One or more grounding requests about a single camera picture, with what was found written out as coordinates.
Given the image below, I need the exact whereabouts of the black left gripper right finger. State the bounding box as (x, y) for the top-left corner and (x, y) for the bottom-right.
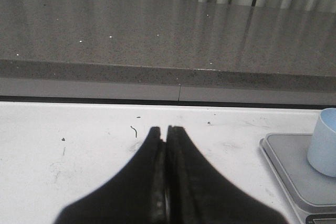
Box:
(166, 126), (287, 223)

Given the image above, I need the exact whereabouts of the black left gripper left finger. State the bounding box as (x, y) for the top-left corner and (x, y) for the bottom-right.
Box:
(55, 127), (166, 223)

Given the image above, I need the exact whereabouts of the light blue plastic cup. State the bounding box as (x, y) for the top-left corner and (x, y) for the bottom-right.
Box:
(307, 108), (335, 177)

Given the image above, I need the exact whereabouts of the silver electronic kitchen scale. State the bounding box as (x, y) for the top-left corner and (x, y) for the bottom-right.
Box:
(260, 133), (335, 223)

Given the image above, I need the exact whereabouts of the grey stone counter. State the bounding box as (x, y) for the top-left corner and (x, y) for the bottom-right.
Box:
(1, 0), (335, 107)

